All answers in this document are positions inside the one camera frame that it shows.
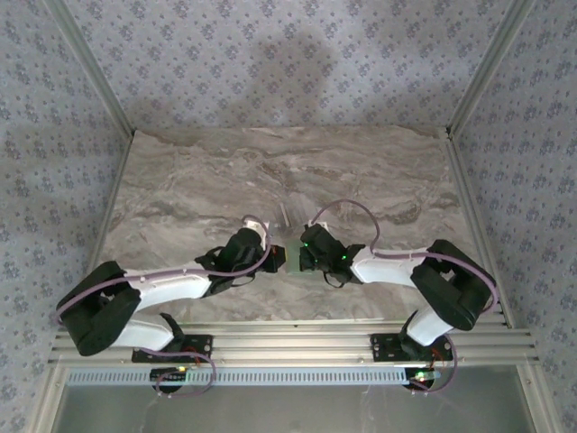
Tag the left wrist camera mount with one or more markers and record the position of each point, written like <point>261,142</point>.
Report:
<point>259,227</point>

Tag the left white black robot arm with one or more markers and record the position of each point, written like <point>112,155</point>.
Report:
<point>171,288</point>

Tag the green clear-sleeve card holder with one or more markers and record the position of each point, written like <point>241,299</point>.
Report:
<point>293,261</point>

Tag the wide aluminium base rail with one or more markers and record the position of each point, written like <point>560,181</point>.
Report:
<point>288,343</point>

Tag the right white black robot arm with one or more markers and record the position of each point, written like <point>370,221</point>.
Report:
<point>387,273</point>

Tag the slanted aluminium frame post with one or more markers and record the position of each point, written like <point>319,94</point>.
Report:
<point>488,67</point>
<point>95,67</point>

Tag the aluminium table side rail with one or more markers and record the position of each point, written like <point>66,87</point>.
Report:
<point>111,198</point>
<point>469,198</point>

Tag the aluminium frame leg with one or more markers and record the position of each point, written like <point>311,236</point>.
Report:
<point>536,401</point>
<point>48,401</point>

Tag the black controller board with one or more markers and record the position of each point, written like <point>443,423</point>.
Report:
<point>164,373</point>
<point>419,384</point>

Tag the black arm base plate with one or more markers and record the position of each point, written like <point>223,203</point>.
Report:
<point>203,347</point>
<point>383,347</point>

